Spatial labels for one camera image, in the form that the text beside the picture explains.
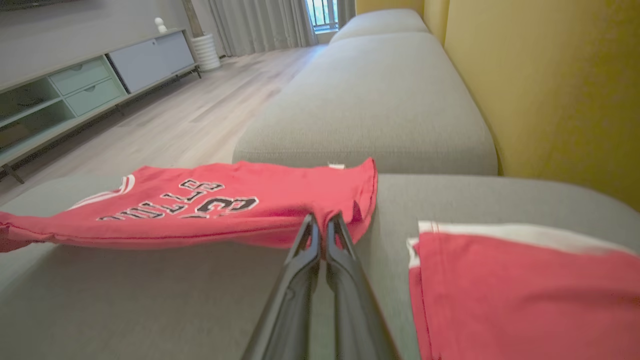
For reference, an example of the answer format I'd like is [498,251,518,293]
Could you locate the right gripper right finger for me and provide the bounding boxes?
[325,212,402,360]

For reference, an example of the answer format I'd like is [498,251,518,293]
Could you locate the balcony window with railing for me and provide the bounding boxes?
[305,0,341,34]

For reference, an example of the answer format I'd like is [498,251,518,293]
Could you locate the wide grey sofa seat cushion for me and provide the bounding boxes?
[0,172,640,360]

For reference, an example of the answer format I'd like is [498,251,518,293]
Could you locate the long low TV cabinet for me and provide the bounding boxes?
[0,27,203,185]

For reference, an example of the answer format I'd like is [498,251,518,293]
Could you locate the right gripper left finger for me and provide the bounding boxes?
[241,213,322,360]

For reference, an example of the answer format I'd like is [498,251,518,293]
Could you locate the wide grey curtain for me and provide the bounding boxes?
[207,0,319,57]

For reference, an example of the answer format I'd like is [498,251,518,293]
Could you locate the mint green cabinet drawer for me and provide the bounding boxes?
[48,56,114,97]
[64,77,128,117]

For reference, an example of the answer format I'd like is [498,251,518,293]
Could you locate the white ribbed plant pot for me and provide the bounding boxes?
[190,32,222,72]

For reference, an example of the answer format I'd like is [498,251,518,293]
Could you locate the red shorts with white waistband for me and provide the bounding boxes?
[406,220,640,360]

